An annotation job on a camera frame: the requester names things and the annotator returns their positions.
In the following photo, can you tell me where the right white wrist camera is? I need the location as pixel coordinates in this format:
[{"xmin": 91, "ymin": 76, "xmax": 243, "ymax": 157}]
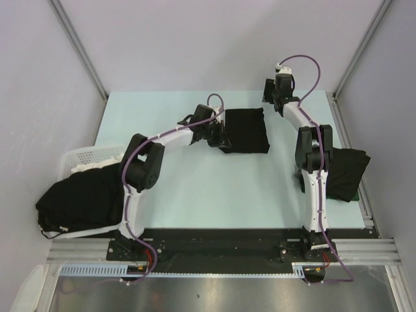
[{"xmin": 275, "ymin": 64, "xmax": 292, "ymax": 75}]

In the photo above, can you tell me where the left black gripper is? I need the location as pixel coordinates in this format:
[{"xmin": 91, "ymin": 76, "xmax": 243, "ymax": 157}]
[{"xmin": 202, "ymin": 120, "xmax": 231, "ymax": 149}]

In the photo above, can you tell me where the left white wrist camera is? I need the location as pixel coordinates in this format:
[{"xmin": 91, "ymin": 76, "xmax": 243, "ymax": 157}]
[{"xmin": 213, "ymin": 105, "xmax": 224, "ymax": 114}]

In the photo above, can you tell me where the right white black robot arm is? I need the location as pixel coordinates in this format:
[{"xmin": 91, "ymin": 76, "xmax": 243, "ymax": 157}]
[{"xmin": 263, "ymin": 67, "xmax": 333, "ymax": 233}]

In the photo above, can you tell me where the green folded shirt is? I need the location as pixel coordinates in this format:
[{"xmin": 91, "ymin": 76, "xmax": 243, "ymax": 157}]
[{"xmin": 326, "ymin": 192, "xmax": 359, "ymax": 203}]

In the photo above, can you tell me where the light blue cable duct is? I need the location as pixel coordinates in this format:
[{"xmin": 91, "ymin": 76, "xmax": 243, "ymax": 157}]
[{"xmin": 60, "ymin": 262, "xmax": 307, "ymax": 278}]

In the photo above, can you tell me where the left aluminium corner post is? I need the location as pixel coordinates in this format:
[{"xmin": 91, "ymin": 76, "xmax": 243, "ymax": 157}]
[{"xmin": 47, "ymin": 0, "xmax": 109, "ymax": 102}]

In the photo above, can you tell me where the grey folded shirt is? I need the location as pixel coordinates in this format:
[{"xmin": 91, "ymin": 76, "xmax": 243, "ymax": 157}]
[{"xmin": 294, "ymin": 170, "xmax": 304, "ymax": 185}]

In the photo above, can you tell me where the right aluminium side rail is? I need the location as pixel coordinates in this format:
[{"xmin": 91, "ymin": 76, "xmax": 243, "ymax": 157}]
[{"xmin": 326, "ymin": 92, "xmax": 376, "ymax": 232}]

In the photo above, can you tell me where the black t shirt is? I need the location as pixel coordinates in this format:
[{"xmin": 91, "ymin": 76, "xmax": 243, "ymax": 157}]
[{"xmin": 220, "ymin": 108, "xmax": 270, "ymax": 154}]

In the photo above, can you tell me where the right aluminium corner post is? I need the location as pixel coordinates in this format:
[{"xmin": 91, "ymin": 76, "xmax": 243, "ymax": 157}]
[{"xmin": 332, "ymin": 0, "xmax": 395, "ymax": 100}]

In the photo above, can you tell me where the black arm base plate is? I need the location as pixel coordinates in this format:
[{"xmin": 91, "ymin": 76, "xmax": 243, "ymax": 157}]
[{"xmin": 106, "ymin": 229, "xmax": 337, "ymax": 274}]

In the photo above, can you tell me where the white cloth in basket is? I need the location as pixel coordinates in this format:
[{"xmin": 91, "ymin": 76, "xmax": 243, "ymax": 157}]
[{"xmin": 70, "ymin": 153, "xmax": 124, "ymax": 174}]

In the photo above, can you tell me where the white plastic laundry basket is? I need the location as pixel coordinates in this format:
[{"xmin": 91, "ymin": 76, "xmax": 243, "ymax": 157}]
[{"xmin": 35, "ymin": 144, "xmax": 125, "ymax": 239}]

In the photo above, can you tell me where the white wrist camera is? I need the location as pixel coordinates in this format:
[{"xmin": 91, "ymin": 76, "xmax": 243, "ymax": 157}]
[
  {"xmin": 275, "ymin": 64, "xmax": 292, "ymax": 75},
  {"xmin": 213, "ymin": 105, "xmax": 224, "ymax": 114}
]

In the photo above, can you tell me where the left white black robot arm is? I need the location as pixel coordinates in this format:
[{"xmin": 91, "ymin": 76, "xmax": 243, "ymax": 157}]
[{"xmin": 119, "ymin": 104, "xmax": 230, "ymax": 260}]

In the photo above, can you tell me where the aluminium corner post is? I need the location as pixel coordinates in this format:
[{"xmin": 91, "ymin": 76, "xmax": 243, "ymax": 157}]
[
  {"xmin": 47, "ymin": 0, "xmax": 109, "ymax": 102},
  {"xmin": 332, "ymin": 0, "xmax": 395, "ymax": 100}
]

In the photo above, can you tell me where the black folded shirt on stack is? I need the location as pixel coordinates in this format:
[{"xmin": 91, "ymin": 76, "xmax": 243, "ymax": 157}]
[{"xmin": 326, "ymin": 148, "xmax": 371, "ymax": 197}]

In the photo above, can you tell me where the aluminium frame rail front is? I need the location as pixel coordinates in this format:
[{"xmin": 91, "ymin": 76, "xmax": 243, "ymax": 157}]
[{"xmin": 46, "ymin": 238, "xmax": 402, "ymax": 265}]

